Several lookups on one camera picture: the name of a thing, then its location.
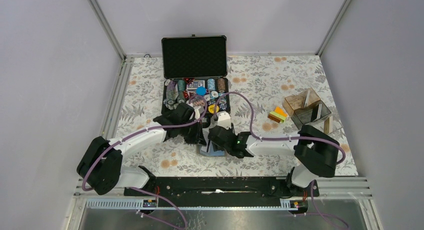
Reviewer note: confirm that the blue round chip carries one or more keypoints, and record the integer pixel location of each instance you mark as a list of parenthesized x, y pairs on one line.
[(201, 91)]

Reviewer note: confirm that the floral patterned table mat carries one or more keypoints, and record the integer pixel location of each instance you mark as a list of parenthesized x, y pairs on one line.
[(257, 84)]

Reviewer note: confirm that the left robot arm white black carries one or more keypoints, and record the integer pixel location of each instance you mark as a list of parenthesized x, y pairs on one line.
[(102, 168)]

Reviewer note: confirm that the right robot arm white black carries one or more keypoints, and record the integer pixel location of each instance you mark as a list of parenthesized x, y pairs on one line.
[(317, 153)]

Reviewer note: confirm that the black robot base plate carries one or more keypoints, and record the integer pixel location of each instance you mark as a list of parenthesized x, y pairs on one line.
[(226, 191)]

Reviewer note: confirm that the yellow round dealer chip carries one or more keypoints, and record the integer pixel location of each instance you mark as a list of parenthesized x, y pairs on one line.
[(213, 108)]

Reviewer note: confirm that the black poker chip case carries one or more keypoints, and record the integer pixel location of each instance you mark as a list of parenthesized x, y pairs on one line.
[(195, 58)]

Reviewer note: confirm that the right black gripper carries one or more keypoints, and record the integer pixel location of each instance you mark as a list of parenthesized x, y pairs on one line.
[(231, 129)]

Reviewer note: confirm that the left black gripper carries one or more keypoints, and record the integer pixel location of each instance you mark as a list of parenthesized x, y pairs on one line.
[(198, 138)]

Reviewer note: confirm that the playing card deck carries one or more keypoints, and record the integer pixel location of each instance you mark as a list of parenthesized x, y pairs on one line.
[(195, 84)]

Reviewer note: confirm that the clear acrylic card box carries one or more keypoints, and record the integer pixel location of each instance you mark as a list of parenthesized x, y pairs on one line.
[(308, 108)]

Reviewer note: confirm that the beige card holder wallet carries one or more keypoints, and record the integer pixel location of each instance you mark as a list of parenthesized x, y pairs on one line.
[(201, 149)]

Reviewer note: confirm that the orange yellow sticky note stack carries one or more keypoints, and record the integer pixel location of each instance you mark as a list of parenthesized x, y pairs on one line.
[(278, 115)]

